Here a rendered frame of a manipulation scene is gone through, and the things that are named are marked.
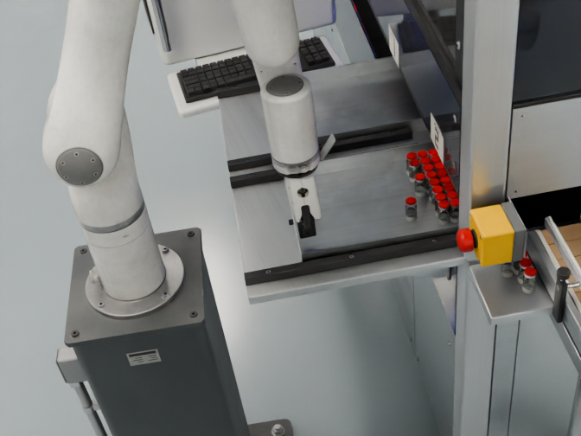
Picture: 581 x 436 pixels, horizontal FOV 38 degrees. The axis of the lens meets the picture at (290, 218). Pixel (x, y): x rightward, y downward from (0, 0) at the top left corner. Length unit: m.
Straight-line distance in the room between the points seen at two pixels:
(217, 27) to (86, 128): 1.06
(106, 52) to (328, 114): 0.76
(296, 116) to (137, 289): 0.45
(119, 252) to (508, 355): 0.82
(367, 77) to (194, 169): 1.38
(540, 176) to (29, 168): 2.46
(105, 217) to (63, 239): 1.70
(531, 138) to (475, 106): 0.13
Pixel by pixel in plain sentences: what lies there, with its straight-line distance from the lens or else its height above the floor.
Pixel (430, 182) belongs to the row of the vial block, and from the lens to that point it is 1.65.
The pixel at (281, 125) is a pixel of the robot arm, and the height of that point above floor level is 1.19.
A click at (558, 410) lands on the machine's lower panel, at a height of 0.35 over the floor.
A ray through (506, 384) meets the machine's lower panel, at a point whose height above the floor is 0.49.
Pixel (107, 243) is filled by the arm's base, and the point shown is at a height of 1.02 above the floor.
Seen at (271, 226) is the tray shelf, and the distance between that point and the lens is 1.66.
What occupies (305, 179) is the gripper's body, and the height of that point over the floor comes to 1.07.
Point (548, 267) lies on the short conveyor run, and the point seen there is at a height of 0.93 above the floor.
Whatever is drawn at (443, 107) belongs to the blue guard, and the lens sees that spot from 1.52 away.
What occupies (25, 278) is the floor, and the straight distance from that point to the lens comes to 3.06.
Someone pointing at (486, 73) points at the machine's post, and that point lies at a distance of 1.31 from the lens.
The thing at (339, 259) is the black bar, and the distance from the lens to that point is 1.55.
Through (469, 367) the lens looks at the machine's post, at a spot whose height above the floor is 0.57.
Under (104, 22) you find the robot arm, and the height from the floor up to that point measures 1.43.
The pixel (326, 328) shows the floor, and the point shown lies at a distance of 2.62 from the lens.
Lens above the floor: 2.00
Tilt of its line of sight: 42 degrees down
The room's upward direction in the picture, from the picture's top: 9 degrees counter-clockwise
